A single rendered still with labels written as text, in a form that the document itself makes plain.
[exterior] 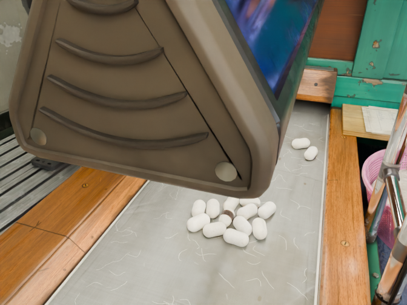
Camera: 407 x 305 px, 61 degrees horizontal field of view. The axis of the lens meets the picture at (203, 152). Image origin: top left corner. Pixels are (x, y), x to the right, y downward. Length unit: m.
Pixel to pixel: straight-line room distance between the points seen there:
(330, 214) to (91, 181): 0.38
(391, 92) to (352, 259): 0.52
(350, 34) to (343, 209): 0.45
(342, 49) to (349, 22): 0.06
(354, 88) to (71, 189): 0.66
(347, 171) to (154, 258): 0.36
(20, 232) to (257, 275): 0.32
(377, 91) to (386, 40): 0.11
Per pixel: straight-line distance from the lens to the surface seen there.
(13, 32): 2.81
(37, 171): 0.87
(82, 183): 0.60
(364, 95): 0.91
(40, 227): 0.54
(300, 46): 0.16
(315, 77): 0.85
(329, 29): 0.88
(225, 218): 0.51
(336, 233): 0.51
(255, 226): 0.51
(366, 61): 0.88
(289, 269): 0.48
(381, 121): 0.83
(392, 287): 0.43
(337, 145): 0.73
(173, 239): 0.51
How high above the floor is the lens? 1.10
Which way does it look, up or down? 31 degrees down
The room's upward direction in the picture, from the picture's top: straight up
